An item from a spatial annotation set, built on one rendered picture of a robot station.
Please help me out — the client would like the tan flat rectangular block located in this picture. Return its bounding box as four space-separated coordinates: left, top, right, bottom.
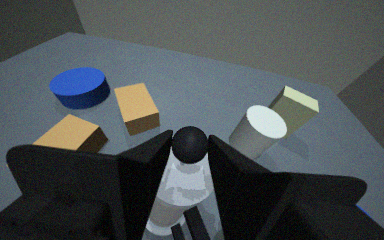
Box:
114 83 160 136
32 114 108 153

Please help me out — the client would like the glass french press with black knob plunger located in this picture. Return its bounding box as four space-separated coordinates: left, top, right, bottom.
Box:
145 126 214 240

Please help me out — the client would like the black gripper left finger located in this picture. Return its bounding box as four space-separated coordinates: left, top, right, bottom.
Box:
6 130 173 240

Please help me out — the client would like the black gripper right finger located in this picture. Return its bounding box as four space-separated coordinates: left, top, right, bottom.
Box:
208 135 367 240

